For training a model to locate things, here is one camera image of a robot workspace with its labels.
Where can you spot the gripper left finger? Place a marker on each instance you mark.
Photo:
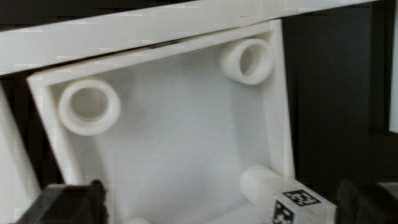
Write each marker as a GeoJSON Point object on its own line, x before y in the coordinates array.
{"type": "Point", "coordinates": [70, 204]}

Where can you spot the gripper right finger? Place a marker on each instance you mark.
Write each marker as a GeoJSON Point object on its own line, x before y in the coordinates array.
{"type": "Point", "coordinates": [367, 204]}

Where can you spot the white square tabletop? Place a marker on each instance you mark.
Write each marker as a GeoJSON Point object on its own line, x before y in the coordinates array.
{"type": "Point", "coordinates": [201, 125]}

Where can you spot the white U-shaped fence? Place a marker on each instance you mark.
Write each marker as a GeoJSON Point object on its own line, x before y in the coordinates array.
{"type": "Point", "coordinates": [72, 40]}

